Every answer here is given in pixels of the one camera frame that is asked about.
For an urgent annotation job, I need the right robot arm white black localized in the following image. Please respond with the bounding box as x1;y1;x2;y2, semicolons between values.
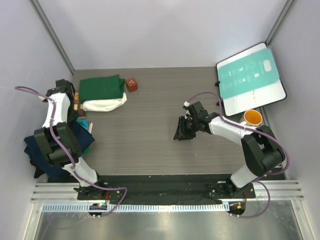
173;101;285;198

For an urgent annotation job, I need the aluminium frame post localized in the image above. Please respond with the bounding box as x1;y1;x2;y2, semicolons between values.
264;0;297;46
29;0;75;76

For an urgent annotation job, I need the green folded t-shirt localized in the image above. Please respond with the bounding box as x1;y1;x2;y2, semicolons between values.
78;74;126;103

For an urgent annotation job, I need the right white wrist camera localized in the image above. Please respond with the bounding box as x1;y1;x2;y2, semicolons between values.
183;101;190;109

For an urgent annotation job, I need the purple cable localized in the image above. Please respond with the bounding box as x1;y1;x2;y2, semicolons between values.
14;86;129;218
184;91;291;219

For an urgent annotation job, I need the black crumpled t-shirt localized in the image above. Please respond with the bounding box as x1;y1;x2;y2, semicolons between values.
29;109;81;179

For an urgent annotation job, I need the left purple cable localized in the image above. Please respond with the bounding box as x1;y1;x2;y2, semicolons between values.
14;86;129;218

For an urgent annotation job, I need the teal t-shirt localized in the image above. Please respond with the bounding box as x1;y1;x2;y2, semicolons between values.
76;119;95;156

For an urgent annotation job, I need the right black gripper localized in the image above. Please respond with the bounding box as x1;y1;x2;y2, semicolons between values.
173;116;199;141

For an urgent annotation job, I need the white mug orange inside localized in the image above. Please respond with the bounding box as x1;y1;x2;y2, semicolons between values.
239;109;263;127

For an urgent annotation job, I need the red cube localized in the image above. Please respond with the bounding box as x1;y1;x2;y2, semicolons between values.
125;77;138;93

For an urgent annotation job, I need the left aluminium frame post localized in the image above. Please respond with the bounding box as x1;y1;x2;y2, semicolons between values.
29;0;75;76

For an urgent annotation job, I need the right aluminium frame post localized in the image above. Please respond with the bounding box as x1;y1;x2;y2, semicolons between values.
264;0;297;46

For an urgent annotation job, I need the white slotted cable duct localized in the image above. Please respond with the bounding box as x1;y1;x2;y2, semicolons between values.
42;202;230;214

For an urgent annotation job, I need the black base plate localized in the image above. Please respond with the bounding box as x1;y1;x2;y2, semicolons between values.
77;173;256;202

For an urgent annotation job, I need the white folded t-shirt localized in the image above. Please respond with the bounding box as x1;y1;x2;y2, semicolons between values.
82;92;127;112

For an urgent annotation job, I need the teal folding board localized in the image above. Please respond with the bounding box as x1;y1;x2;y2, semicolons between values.
218;48;280;99

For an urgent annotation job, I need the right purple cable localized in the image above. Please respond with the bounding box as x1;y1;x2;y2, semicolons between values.
184;91;291;219

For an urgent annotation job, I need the brown cover book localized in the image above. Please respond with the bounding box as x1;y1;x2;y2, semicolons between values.
73;91;86;119

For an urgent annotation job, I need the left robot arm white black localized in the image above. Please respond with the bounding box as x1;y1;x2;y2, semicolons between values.
33;79;107;200

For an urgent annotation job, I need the navy blue t-shirt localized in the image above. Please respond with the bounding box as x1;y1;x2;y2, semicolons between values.
23;122;96;182

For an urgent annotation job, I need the white whiteboard black frame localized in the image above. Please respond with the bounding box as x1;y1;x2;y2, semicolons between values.
216;42;287;117

